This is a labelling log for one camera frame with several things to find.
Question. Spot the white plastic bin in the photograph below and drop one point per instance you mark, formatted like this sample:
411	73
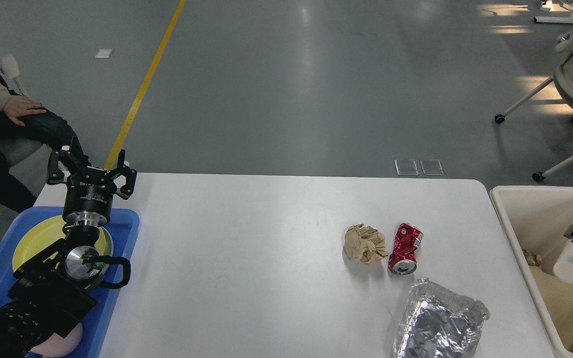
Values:
534	218

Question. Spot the left floor outlet plate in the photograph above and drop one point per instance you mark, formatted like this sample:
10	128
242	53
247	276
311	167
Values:
406	167

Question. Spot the floor outlet plate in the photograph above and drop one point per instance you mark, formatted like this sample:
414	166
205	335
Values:
432	167
406	167

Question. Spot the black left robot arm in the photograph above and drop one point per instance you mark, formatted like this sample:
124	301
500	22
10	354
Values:
53	291

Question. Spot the paper scraps in bin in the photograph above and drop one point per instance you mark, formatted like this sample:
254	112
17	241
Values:
533	260

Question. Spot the brown paper ball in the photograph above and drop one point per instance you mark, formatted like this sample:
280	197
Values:
365	244

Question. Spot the silver foil bag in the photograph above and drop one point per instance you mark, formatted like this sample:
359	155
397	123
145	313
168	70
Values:
439	323

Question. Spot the yellow plastic plate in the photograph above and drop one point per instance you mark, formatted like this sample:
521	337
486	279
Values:
36	239

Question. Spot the bystander hand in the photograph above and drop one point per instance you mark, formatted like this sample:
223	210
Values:
18	106

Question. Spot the white desk base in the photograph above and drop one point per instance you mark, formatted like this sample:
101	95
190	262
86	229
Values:
554	6

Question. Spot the pink mug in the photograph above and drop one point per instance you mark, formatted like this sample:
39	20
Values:
57	347

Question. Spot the crushed red can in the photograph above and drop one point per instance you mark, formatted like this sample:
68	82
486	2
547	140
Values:
402	260

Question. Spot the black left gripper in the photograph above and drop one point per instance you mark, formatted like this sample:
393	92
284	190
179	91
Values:
82	196

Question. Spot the right floor outlet plate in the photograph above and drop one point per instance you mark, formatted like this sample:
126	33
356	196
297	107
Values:
432	167

